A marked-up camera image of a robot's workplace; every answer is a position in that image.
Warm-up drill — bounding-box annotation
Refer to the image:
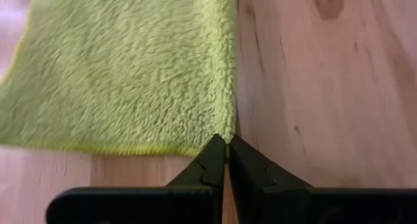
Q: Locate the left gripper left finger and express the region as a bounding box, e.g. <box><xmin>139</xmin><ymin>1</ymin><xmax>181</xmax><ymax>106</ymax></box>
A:
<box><xmin>45</xmin><ymin>134</ymin><xmax>227</xmax><ymax>224</ymax></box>

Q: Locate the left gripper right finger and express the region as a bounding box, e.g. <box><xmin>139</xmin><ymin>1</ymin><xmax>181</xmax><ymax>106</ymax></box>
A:
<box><xmin>229</xmin><ymin>134</ymin><xmax>417</xmax><ymax>224</ymax></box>

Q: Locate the green microfiber towel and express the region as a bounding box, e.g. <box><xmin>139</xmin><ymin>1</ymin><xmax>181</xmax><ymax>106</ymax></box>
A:
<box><xmin>0</xmin><ymin>0</ymin><xmax>238</xmax><ymax>157</ymax></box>

